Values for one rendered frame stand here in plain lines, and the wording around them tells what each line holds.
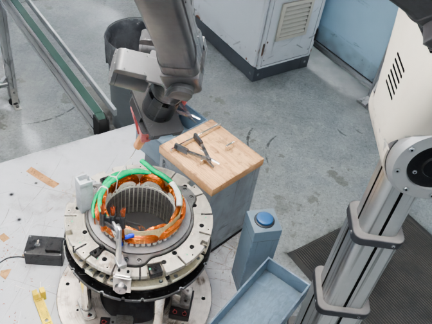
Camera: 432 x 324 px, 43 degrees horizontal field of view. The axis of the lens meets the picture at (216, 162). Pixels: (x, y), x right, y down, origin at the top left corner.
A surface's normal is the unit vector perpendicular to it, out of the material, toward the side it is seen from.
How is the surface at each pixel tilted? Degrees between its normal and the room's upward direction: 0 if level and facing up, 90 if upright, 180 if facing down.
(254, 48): 90
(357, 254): 90
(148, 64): 36
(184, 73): 123
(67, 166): 0
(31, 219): 0
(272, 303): 0
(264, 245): 90
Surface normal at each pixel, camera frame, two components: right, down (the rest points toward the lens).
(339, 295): -0.06, 0.68
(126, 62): 0.27, -0.19
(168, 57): -0.18, 0.91
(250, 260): 0.23, 0.68
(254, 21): -0.83, 0.29
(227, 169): 0.13, -0.72
